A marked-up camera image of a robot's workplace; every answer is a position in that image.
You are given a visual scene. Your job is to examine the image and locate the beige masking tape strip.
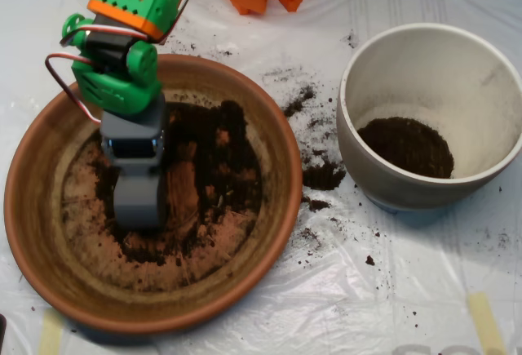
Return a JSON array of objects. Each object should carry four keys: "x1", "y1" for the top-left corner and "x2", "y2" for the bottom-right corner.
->
[
  {"x1": 467, "y1": 292, "x2": 507, "y2": 355},
  {"x1": 38, "y1": 308, "x2": 65, "y2": 355}
]

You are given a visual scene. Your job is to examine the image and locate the elongated spilled soil clump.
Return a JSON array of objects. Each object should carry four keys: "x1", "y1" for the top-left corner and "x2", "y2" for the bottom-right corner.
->
[{"x1": 283, "y1": 85, "x2": 318, "y2": 118}]

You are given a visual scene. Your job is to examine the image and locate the red white servo cable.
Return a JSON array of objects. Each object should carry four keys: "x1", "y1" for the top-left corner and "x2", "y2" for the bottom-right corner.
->
[{"x1": 44, "y1": 0, "x2": 205, "y2": 126}]

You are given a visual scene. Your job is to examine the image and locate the white ceramic pot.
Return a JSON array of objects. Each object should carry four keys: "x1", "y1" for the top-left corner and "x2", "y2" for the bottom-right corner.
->
[{"x1": 336, "y1": 23, "x2": 522, "y2": 214}]

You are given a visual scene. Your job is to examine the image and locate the clear plastic sheet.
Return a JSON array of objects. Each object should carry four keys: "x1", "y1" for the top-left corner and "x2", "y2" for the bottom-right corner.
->
[{"x1": 0, "y1": 0, "x2": 522, "y2": 355}]

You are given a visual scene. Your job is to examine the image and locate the small spilled soil clump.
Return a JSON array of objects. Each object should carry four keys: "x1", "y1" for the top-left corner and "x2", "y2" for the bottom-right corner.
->
[{"x1": 307, "y1": 197, "x2": 332, "y2": 213}]

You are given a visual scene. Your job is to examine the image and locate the terracotta saucer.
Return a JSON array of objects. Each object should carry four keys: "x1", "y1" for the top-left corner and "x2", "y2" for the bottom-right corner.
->
[{"x1": 3, "y1": 53, "x2": 304, "y2": 335}]

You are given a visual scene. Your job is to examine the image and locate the large spilled soil pile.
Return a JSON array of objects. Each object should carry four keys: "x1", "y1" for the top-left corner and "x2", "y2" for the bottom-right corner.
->
[{"x1": 302, "y1": 158, "x2": 347, "y2": 193}]

